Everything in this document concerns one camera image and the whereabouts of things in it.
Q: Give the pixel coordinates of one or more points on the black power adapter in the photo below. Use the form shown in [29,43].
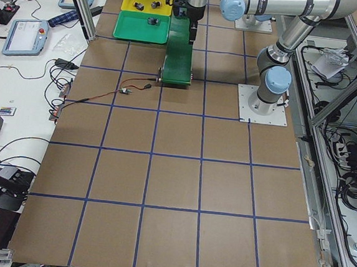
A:
[64,64]

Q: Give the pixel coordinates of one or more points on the aluminium frame post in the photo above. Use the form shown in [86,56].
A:
[85,18]

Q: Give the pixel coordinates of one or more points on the small green push button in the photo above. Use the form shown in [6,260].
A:
[153,21]

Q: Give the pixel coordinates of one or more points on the green conveyor belt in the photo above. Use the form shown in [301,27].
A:
[176,69]

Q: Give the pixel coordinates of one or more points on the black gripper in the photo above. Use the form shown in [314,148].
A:
[195,14]

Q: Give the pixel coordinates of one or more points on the yellow plastic tray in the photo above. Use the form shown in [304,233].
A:
[164,9]

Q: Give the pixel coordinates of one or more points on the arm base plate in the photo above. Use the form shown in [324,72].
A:
[252,110]
[253,23]

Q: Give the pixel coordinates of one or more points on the green plastic tray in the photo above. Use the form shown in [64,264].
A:
[133,26]

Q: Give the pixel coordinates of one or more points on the teach pendant near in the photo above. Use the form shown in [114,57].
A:
[26,37]

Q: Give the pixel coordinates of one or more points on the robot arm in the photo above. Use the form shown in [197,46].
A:
[275,79]
[192,9]

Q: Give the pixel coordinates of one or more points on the blue plaid folded umbrella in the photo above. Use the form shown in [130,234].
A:
[63,18]

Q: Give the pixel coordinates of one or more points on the yellow push button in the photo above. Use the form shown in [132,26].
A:
[155,4]
[139,6]

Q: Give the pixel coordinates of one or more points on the small motor controller board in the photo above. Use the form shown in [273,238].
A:
[125,91]

